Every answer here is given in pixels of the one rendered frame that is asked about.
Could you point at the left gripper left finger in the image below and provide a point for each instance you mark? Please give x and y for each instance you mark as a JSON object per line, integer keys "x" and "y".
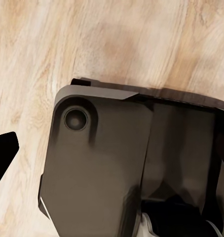
{"x": 9, "y": 147}

